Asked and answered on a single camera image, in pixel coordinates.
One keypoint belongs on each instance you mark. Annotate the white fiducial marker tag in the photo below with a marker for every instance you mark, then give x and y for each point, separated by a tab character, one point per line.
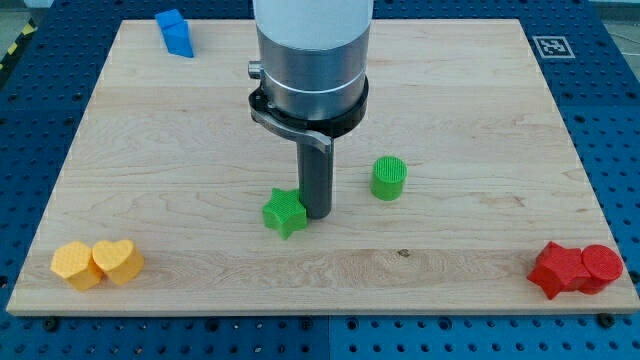
553	47

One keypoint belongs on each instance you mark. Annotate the red star block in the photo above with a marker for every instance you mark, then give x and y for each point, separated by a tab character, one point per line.
558	269

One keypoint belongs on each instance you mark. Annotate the light wooden board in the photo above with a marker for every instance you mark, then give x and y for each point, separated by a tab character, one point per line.
166	155

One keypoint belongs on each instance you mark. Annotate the red cylinder block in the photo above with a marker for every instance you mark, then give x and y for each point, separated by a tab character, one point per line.
604	267

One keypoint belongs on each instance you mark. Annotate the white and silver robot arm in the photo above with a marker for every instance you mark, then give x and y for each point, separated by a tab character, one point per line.
312	54

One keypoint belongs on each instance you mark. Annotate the blue angular block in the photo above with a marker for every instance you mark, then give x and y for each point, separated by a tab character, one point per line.
175	31

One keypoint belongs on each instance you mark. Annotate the yellow hexagon block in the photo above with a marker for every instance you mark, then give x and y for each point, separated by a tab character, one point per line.
74	263

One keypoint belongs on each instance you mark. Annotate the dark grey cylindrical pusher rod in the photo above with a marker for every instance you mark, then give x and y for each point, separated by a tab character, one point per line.
315	177

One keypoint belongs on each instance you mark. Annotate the yellow heart block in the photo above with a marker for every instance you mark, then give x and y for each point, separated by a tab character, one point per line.
121	260

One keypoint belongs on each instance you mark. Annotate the green cylinder block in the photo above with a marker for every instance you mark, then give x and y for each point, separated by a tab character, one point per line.
388	178

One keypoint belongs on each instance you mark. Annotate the green star block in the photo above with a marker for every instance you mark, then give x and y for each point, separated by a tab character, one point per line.
284	213

